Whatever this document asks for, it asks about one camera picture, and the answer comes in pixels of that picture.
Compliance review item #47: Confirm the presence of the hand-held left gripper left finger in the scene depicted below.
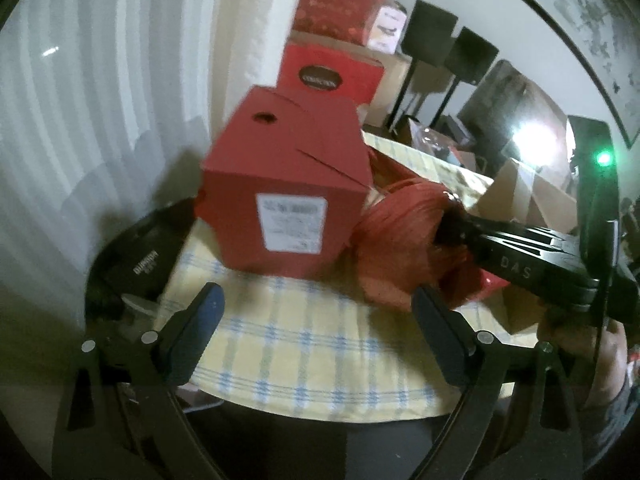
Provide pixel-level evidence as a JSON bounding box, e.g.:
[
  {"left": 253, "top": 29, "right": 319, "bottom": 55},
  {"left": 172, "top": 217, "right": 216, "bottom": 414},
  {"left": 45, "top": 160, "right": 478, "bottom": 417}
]
[{"left": 50, "top": 282, "right": 226, "bottom": 480}]

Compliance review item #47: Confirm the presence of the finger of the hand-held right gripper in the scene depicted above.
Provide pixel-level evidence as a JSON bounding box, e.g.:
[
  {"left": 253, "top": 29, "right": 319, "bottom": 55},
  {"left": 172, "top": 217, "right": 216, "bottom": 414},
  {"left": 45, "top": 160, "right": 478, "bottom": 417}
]
[{"left": 434, "top": 207, "right": 481, "bottom": 262}]

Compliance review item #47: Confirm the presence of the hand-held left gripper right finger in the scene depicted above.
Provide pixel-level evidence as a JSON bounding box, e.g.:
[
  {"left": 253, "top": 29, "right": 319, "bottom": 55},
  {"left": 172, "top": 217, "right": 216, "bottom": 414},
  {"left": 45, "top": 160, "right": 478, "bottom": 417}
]
[{"left": 410, "top": 285, "right": 586, "bottom": 480}]

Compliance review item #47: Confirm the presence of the red woven bag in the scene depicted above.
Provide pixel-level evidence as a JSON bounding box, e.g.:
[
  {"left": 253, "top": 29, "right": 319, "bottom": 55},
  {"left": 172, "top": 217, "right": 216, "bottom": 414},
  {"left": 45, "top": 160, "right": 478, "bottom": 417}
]
[{"left": 356, "top": 180, "right": 483, "bottom": 308}]

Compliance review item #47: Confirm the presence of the brown cardboard box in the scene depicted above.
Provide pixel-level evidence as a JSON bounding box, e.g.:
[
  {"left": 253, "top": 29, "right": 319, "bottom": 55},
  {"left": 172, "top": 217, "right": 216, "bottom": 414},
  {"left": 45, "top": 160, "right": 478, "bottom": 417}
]
[{"left": 477, "top": 157, "right": 593, "bottom": 336}]

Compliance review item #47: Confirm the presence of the red cardboard box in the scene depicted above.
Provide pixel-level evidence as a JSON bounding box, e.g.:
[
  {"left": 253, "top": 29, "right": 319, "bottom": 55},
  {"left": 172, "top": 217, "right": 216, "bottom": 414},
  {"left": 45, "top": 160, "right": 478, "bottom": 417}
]
[{"left": 196, "top": 85, "right": 373, "bottom": 281}]

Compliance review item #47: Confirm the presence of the person's right forearm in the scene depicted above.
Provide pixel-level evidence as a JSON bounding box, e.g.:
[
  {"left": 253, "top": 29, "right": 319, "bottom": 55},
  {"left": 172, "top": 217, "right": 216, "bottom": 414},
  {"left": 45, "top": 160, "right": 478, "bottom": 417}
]
[{"left": 582, "top": 375, "right": 640, "bottom": 466}]

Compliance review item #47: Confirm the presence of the person's right hand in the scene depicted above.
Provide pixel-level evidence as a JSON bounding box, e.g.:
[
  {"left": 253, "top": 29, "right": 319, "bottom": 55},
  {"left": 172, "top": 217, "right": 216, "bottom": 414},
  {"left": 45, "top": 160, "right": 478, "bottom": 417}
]
[{"left": 537, "top": 305, "right": 633, "bottom": 411}]

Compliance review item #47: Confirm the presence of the clear plastic bag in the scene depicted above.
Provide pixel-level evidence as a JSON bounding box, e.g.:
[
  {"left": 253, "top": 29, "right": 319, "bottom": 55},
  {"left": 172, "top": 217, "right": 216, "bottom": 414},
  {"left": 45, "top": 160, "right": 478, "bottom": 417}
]
[{"left": 405, "top": 117, "right": 481, "bottom": 167}]

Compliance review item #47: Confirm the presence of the yellow blue checked tablecloth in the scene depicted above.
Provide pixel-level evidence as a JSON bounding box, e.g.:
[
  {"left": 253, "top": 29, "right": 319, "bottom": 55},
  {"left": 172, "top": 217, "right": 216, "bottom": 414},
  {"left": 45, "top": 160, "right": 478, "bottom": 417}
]
[{"left": 160, "top": 130, "right": 516, "bottom": 418}]

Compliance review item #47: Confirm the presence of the black speaker stand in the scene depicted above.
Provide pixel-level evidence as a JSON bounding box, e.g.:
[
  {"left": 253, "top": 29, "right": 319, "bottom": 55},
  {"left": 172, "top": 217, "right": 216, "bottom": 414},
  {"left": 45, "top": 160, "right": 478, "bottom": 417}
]
[
  {"left": 387, "top": 60, "right": 418, "bottom": 131},
  {"left": 430, "top": 80, "right": 458, "bottom": 128}
]

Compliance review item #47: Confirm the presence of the flat screen television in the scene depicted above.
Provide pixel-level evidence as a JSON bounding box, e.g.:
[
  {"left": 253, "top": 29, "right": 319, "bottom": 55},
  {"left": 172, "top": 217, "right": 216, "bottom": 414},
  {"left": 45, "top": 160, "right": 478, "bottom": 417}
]
[{"left": 457, "top": 59, "right": 571, "bottom": 171}]

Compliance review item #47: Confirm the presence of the large brown cardboard carton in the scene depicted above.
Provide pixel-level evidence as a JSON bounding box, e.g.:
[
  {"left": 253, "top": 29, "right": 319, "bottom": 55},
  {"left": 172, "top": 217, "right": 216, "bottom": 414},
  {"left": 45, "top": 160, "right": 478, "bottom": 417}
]
[{"left": 290, "top": 30, "right": 416, "bottom": 123}]

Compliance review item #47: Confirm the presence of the black speaker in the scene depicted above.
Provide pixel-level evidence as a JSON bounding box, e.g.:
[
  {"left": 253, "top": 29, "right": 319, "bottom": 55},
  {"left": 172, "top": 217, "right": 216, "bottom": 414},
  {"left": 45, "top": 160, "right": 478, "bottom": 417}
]
[
  {"left": 400, "top": 0, "right": 458, "bottom": 68},
  {"left": 444, "top": 26, "right": 501, "bottom": 85}
]

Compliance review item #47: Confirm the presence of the small white box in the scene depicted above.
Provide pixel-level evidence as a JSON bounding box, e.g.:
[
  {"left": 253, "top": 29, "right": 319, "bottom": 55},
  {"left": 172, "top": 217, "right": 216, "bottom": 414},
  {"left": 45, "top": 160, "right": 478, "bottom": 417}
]
[{"left": 367, "top": 2, "right": 408, "bottom": 53}]

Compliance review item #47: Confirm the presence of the white curtain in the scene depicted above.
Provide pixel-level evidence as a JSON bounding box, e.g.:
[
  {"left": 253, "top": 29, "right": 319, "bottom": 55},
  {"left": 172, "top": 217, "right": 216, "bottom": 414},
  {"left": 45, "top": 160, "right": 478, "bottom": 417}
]
[{"left": 0, "top": 0, "right": 311, "bottom": 321}]

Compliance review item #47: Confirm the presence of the red floral gift bag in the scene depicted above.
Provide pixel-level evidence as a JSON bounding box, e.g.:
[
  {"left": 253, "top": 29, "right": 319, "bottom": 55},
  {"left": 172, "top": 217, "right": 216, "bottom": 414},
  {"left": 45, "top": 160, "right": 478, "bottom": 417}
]
[{"left": 292, "top": 0, "right": 390, "bottom": 47}]

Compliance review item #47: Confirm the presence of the red ribbon handle bag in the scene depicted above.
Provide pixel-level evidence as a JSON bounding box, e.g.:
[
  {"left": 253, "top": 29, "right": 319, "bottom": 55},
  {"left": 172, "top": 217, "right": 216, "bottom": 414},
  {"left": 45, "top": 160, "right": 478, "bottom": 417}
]
[{"left": 367, "top": 147, "right": 418, "bottom": 193}]

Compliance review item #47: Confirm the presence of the framed wall picture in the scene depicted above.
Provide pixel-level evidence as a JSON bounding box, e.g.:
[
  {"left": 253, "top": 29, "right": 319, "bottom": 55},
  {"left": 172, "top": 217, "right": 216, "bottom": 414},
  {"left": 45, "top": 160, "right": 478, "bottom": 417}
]
[{"left": 521, "top": 0, "right": 640, "bottom": 148}]

